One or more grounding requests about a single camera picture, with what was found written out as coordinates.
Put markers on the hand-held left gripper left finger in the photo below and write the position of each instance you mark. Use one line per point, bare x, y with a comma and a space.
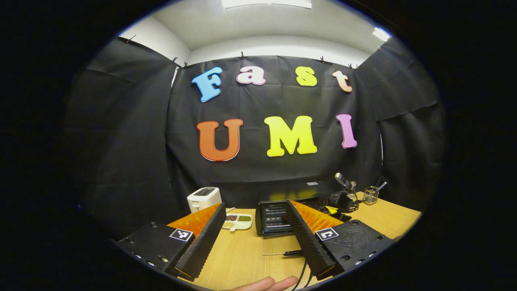
202, 242

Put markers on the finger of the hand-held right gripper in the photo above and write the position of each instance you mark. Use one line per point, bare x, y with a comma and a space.
333, 210

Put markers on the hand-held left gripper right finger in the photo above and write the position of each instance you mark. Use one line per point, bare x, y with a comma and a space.
307, 242

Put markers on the black electric oven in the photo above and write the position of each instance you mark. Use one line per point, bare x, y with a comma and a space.
272, 218

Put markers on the white divided snack plate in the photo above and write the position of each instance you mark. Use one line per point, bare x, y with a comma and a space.
238, 221

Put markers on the white toaster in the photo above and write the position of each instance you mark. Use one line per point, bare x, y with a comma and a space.
204, 198

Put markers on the black backdrop cloth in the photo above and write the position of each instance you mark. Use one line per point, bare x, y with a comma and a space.
266, 101

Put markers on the ceiling light panel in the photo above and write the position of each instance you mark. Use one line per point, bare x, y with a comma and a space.
266, 3
381, 34

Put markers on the row of cloth clips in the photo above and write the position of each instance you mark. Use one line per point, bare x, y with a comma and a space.
242, 55

